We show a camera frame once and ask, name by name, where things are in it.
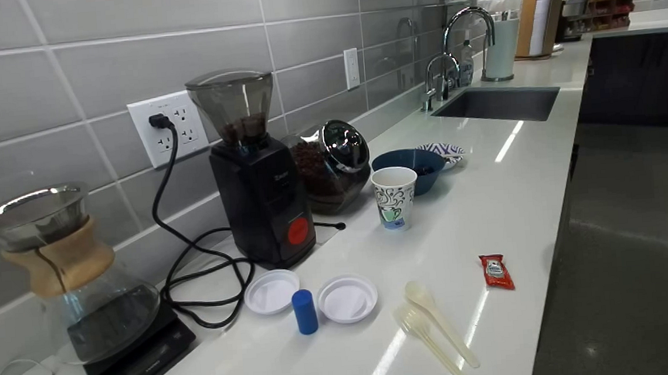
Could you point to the blue cylinder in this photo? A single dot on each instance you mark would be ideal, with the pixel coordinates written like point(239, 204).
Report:
point(305, 312)

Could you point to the tall chrome tap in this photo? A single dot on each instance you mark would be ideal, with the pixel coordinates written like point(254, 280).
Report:
point(463, 19)

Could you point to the wooden cup dispenser box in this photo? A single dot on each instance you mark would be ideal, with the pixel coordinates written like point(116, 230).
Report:
point(539, 17)

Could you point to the patterned blue white bowl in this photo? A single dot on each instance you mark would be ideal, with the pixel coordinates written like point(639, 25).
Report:
point(446, 151)

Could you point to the patterned paper cup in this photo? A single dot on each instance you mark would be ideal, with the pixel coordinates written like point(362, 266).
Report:
point(395, 201)

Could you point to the sink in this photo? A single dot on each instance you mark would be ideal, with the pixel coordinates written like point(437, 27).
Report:
point(499, 105)

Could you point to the white plastic cup lid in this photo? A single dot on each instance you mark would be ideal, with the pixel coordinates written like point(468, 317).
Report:
point(271, 291)
point(347, 298)

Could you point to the white wall switch plate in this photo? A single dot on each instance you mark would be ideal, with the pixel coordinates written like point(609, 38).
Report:
point(351, 68)

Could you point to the small chrome tap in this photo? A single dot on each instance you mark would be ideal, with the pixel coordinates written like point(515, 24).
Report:
point(435, 77)

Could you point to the cream plastic spoon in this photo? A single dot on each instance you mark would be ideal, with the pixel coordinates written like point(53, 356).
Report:
point(437, 315)

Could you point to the dark blue bowl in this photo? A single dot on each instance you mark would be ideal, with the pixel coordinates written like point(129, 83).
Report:
point(409, 167)

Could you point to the glass pour-over coffee carafe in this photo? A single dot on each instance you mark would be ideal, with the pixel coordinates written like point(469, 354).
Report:
point(76, 288)

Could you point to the cream plastic fork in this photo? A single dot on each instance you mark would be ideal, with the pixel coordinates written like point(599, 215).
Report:
point(427, 340)

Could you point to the black kitchen scale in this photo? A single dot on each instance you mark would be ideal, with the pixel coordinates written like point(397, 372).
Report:
point(140, 360)

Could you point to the black coffee grinder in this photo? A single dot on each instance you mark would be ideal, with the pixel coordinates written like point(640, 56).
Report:
point(259, 187)

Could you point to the rack of snack boxes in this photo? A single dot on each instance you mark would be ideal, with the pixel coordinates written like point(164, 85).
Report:
point(603, 7)

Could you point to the soap bottle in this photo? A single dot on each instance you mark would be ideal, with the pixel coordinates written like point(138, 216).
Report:
point(466, 63)

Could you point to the red ketchup sachet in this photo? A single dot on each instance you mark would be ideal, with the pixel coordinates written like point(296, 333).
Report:
point(497, 271)

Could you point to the paper towel roll on holder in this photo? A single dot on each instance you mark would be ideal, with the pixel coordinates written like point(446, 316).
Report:
point(501, 49)

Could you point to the glass jar of coffee beans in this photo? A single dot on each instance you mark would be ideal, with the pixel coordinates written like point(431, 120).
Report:
point(332, 167)

